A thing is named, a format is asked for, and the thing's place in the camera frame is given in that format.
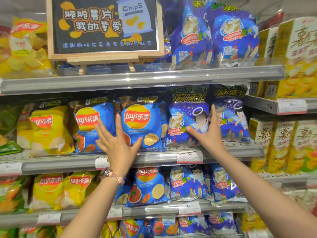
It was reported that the wooden framed chalkboard sign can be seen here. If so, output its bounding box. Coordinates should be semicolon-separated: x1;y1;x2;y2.
46;0;165;75

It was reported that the person's left hand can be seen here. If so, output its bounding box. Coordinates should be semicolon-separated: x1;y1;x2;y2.
95;113;144;179

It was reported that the person's left forearm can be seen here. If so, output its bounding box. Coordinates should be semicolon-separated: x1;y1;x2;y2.
60;175;124;238

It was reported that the person's right hand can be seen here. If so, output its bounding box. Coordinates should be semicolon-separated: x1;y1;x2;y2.
186;104;226;156

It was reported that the person's right forearm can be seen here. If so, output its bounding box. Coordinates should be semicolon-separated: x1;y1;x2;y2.
213;145;317;238

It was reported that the pink bead bracelet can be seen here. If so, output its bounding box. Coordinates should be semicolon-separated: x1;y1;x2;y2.
105;172;124;185

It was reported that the red promotional sign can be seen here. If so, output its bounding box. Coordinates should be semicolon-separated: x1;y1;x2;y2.
257;11;285;32

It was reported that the yellow boxed chips row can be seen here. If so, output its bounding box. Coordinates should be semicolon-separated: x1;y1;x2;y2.
248;117;317;174

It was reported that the white price tag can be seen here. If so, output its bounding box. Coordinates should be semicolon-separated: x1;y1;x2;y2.
0;162;23;177
177;150;203;164
106;207;123;221
277;98;308;116
178;201;202;217
95;156;111;171
37;212;62;225

